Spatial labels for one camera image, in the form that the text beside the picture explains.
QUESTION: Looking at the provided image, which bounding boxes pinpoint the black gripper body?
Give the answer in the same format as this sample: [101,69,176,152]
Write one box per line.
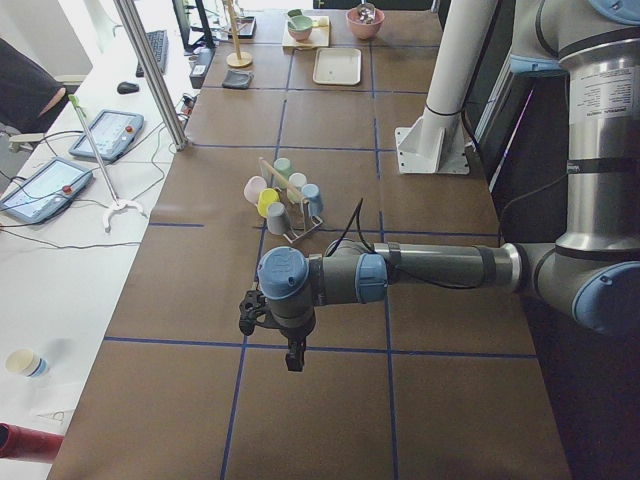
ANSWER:
[239,289,280,335]

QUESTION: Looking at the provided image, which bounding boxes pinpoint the green cup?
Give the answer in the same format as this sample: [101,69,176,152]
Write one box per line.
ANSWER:
[273,157,294,180]

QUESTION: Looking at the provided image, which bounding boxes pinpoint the cream rabbit tray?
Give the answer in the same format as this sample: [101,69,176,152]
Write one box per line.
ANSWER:
[312,48,362,86]

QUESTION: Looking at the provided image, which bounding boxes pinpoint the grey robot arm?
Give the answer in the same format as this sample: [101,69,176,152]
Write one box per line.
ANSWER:
[239,1,639,371]

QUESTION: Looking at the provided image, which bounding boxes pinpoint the grey cup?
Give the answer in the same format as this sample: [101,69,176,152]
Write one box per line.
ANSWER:
[266,201,290,235]

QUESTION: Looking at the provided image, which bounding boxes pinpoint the yellow cup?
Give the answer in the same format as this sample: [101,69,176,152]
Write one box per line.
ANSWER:
[256,188,280,218]

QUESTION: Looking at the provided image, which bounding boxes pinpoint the pink cup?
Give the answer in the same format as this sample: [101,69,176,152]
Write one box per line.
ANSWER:
[243,176,268,205]

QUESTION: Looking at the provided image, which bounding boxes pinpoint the light blue cup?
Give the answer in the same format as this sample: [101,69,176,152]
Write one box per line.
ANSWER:
[301,183,324,216]

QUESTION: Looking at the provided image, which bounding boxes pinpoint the white cup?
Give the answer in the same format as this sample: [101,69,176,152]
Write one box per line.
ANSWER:
[288,172,307,191]

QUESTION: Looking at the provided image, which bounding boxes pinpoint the paper cup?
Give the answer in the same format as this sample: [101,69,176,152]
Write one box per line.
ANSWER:
[5,348,49,378]

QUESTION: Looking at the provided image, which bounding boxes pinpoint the white grabber stick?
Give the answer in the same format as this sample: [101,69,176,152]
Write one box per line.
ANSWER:
[69,94,146,233]

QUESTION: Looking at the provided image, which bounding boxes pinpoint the far teach pendant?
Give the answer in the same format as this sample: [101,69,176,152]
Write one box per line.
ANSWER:
[89,110,145,163]

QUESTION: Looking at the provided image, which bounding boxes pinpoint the teach pendant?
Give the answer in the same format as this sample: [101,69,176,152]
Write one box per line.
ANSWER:
[89,110,145,163]
[1,157,93,224]

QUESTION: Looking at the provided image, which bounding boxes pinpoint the folded grey cloth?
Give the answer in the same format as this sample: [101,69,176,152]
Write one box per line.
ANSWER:
[221,69,253,90]

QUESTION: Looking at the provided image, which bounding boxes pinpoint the near teach pendant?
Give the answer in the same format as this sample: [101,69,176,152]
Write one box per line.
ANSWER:
[1,157,93,224]

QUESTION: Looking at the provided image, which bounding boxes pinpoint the wooden stand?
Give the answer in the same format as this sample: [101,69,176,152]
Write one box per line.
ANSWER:
[223,0,253,69]

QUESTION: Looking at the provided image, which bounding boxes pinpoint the black computer mouse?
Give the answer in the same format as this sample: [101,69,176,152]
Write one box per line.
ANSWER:
[116,81,139,95]

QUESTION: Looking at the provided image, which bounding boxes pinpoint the red cylinder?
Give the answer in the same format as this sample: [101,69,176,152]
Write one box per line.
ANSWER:
[1,423,64,463]

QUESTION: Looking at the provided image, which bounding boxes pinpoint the wooden cutting board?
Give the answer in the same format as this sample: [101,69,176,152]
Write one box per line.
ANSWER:
[282,16,331,49]

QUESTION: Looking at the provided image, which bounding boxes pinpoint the black keyboard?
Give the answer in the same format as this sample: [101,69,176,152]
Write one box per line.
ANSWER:
[146,30,169,74]

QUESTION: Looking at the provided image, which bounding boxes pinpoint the green bowl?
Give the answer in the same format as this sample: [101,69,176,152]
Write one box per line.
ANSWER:
[287,9,313,31]

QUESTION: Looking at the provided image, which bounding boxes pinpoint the large pink bowl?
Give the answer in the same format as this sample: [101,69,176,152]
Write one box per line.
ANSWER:
[346,8,385,40]

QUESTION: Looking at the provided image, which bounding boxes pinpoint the person in dark clothes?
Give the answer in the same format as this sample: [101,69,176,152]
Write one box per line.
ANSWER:
[1,39,68,133]

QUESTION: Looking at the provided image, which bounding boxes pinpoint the white wire cup rack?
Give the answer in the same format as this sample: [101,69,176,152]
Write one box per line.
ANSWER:
[258,157,324,245]

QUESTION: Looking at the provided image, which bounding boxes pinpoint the white pillar mount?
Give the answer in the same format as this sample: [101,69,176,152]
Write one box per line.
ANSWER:
[395,0,498,175]

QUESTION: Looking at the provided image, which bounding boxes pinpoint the aluminium frame post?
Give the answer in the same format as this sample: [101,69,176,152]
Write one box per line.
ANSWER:
[114,0,188,151]

